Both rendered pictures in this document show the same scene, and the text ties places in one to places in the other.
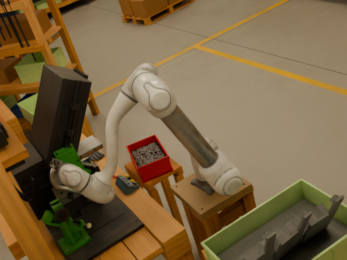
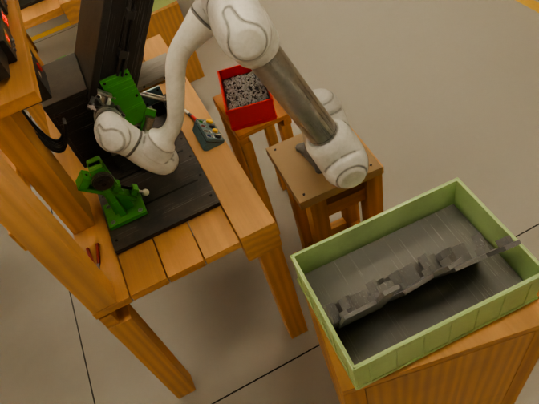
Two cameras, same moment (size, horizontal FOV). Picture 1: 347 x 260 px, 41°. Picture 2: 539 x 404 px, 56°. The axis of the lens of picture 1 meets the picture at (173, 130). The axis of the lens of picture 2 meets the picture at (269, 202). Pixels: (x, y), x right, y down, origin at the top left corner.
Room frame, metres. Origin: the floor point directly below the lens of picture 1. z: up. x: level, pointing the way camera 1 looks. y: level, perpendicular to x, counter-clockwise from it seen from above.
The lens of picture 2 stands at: (0.65, -0.15, 2.30)
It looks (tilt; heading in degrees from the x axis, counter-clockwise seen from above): 49 degrees down; 12
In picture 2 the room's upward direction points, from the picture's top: 17 degrees counter-clockwise
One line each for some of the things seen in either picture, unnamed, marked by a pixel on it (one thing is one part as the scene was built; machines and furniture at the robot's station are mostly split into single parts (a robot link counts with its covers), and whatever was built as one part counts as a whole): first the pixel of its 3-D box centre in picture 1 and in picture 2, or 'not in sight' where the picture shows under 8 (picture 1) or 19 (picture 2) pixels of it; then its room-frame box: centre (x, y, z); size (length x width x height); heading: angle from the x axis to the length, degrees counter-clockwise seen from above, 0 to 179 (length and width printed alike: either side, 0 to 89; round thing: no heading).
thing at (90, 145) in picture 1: (69, 156); (129, 82); (2.39, 0.64, 1.11); 0.39 x 0.16 x 0.03; 113
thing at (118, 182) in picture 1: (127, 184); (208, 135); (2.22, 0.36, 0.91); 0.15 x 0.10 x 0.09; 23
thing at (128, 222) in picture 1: (72, 198); (133, 142); (2.28, 0.70, 0.89); 1.10 x 0.42 x 0.02; 23
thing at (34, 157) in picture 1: (34, 180); (79, 111); (2.32, 0.87, 1.07); 0.30 x 0.18 x 0.34; 23
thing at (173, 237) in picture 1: (115, 183); (196, 126); (2.39, 0.45, 0.82); 1.50 x 0.14 x 0.15; 23
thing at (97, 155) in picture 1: (91, 154); not in sight; (2.68, 0.58, 0.91); 0.20 x 0.11 x 0.03; 30
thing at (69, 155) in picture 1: (68, 161); (123, 94); (2.24, 0.62, 1.17); 0.13 x 0.12 x 0.20; 23
